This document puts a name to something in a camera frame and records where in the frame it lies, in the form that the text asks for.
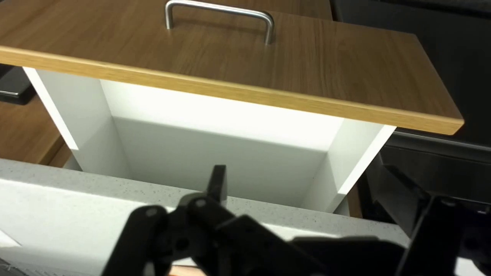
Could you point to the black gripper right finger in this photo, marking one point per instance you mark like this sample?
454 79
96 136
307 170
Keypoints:
434 234

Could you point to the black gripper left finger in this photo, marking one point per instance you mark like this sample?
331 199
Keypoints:
245 245

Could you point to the white drawer with wooden front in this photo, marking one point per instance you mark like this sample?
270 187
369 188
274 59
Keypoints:
307 66

